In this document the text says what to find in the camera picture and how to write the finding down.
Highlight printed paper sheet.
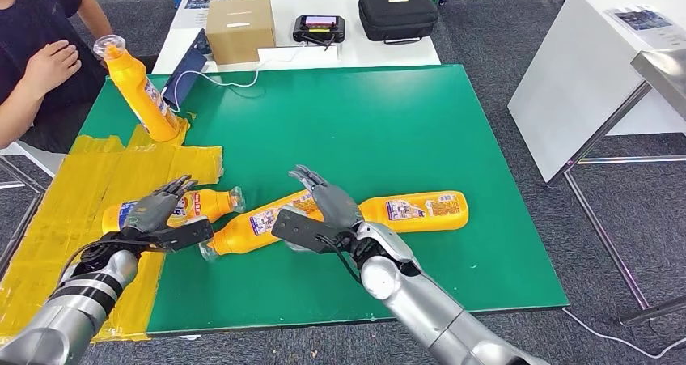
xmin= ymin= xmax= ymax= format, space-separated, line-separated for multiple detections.
xmin=182 ymin=0 xmax=232 ymax=28

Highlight person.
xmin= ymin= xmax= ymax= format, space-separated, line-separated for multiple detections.
xmin=0 ymin=0 xmax=156 ymax=155

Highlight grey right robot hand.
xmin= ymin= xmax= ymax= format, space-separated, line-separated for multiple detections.
xmin=287 ymin=164 xmax=366 ymax=231

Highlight white chair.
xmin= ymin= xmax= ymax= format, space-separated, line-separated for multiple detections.
xmin=0 ymin=139 xmax=66 ymax=192

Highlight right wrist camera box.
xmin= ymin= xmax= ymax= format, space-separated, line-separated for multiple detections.
xmin=270 ymin=208 xmax=344 ymax=255

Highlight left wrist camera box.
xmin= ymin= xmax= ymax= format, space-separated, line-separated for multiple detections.
xmin=152 ymin=216 xmax=215 ymax=254

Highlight white charging cable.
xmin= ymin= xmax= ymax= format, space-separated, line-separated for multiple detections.
xmin=171 ymin=69 xmax=261 ymax=114

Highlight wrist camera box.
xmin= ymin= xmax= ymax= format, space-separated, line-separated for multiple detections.
xmin=270 ymin=208 xmax=344 ymax=255
xmin=152 ymin=216 xmax=215 ymax=254

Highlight steel table with legs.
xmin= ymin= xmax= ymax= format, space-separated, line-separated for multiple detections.
xmin=546 ymin=49 xmax=686 ymax=326

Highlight yellow tape sheet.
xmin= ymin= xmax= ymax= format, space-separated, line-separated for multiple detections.
xmin=0 ymin=116 xmax=224 ymax=345

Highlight printed instruction sheet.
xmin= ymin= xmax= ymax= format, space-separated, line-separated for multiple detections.
xmin=605 ymin=6 xmax=686 ymax=50

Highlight black carrying case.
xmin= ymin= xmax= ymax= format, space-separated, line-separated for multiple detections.
xmin=358 ymin=0 xmax=440 ymax=45

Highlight orange detergent bottle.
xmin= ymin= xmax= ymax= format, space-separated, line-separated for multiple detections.
xmin=92 ymin=34 xmax=182 ymax=143
xmin=101 ymin=186 xmax=246 ymax=234
xmin=198 ymin=189 xmax=328 ymax=263
xmin=358 ymin=190 xmax=470 ymax=233

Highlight white floor cable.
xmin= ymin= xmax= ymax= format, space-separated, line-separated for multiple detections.
xmin=561 ymin=308 xmax=686 ymax=361

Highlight brown cardboard box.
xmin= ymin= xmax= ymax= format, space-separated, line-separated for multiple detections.
xmin=205 ymin=0 xmax=277 ymax=66

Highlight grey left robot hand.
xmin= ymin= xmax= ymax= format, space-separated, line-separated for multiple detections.
xmin=120 ymin=175 xmax=199 ymax=236

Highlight dark blue tablet case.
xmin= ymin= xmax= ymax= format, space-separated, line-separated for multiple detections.
xmin=160 ymin=28 xmax=211 ymax=108

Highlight person's right hand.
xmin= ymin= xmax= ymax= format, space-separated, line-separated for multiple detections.
xmin=23 ymin=40 xmax=83 ymax=98

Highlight black handheld controller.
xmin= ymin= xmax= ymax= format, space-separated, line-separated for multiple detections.
xmin=292 ymin=14 xmax=346 ymax=47

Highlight green table mat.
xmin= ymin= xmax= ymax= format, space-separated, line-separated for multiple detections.
xmin=72 ymin=64 xmax=570 ymax=336

